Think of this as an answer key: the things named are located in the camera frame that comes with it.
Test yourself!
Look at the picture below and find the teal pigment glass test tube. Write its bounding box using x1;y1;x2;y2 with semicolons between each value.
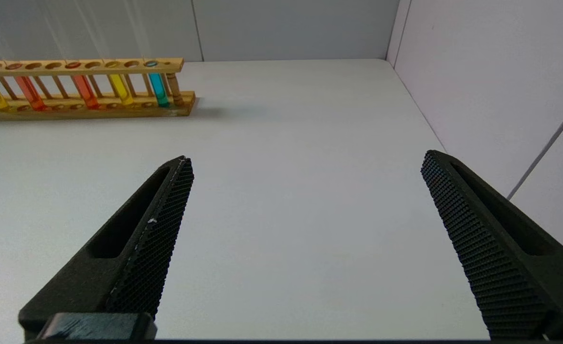
127;0;171;108

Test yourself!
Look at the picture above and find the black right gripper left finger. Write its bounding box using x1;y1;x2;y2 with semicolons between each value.
18;155;195;341

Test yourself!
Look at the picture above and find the wooden test tube rack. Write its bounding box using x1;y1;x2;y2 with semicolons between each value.
0;57;196;122

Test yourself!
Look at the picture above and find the orange pigment glass test tube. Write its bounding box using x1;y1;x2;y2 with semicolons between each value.
0;0;47;112
40;0;100;110

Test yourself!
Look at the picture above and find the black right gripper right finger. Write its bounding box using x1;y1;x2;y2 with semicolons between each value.
421;150;563;341

